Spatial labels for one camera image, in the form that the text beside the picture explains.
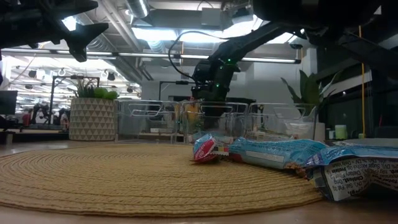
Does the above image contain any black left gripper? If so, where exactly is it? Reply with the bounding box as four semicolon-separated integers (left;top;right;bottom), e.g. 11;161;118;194
0;0;109;63

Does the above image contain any red and blue granola bar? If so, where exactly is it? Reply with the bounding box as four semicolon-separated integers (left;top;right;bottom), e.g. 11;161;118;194
192;133;231;164

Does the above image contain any blue and grey granola bar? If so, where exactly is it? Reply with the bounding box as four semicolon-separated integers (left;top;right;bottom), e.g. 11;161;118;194
306;144;398;202

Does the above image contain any clear plastic bin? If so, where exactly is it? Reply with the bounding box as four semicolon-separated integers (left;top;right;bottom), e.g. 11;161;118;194
181;100;250;144
114;99;184;144
246;101;317;141

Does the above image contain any ceiling light strip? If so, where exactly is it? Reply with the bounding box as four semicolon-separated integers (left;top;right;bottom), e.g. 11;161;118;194
0;47;302;65

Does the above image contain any succulent in patterned pot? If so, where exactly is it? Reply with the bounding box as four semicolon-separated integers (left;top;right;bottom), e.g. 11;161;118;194
68;77;119;142

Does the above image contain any snake plant in white pot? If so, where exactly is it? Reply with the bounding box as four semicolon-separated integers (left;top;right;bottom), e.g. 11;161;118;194
280;68;343;141

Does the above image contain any person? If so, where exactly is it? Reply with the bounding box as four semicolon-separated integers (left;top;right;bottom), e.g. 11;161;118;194
32;104;50;125
21;108;32;127

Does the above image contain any black monitor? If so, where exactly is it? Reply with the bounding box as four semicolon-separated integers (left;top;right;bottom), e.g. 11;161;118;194
0;90;19;116

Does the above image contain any round woven straw placemat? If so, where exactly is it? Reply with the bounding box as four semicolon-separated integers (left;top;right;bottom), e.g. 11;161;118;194
0;143;324;218

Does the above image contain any pale green cup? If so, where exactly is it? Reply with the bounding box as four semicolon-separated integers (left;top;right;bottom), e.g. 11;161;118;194
335;124;348;140

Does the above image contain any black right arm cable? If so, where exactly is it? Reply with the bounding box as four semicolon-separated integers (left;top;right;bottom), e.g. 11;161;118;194
167;30;224;82

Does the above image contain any silver ventilation duct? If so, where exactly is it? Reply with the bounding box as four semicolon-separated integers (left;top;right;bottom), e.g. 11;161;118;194
124;0;150;19

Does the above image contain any yellow cable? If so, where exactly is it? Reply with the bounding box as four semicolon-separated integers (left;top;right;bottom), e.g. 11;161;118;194
358;25;367;138

